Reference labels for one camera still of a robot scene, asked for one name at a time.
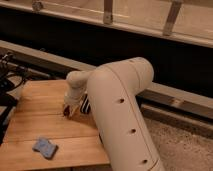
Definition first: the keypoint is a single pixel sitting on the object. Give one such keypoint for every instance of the black white striped block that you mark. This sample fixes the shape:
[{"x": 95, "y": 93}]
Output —
[{"x": 85, "y": 107}]

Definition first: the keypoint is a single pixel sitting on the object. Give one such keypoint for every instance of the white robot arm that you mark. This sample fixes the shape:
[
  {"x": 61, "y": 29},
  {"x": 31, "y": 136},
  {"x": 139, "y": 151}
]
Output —
[{"x": 111, "y": 89}]

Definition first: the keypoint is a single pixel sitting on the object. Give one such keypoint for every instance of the red pepper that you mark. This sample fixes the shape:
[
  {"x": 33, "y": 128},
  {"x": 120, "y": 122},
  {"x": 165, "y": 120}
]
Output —
[{"x": 66, "y": 111}]

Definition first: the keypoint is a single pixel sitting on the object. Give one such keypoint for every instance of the metal window rail frame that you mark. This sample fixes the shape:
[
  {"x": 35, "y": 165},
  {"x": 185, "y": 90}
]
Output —
[{"x": 188, "y": 21}]

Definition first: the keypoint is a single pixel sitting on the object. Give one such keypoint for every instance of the blue sponge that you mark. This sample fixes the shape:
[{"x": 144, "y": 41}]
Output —
[{"x": 45, "y": 148}]

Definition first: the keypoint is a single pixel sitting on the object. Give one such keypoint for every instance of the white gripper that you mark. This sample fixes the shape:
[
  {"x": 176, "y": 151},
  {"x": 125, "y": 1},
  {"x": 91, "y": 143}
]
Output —
[{"x": 72, "y": 98}]

